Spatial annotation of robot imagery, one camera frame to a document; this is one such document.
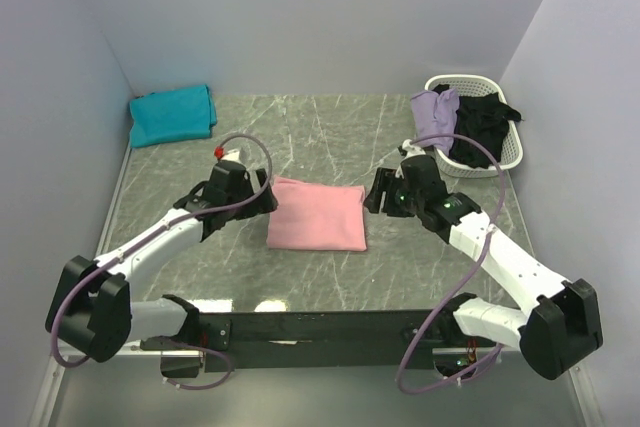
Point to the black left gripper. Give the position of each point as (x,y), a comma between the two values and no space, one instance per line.
(265,203)

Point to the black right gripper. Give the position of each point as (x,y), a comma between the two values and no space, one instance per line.
(386,181)

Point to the pink t shirt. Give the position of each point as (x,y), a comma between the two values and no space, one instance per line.
(316,217)

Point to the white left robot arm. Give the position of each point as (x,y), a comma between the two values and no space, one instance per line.
(92,309)

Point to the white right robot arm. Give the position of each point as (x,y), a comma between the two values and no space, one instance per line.
(556,323)

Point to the lavender t shirt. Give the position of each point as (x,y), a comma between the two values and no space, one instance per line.
(435,112)

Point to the folded teal t shirt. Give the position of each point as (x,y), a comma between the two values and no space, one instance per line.
(172,116)

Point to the black t shirt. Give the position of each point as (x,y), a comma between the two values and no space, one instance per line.
(484,119)

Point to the white plastic laundry basket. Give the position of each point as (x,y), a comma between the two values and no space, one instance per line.
(475,85)

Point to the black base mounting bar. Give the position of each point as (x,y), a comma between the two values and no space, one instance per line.
(260,340)

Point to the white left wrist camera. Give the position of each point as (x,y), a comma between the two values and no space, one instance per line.
(236,155)

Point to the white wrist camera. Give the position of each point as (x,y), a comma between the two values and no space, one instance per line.
(409,149)
(236,155)

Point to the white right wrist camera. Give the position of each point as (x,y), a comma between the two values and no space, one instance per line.
(409,149)

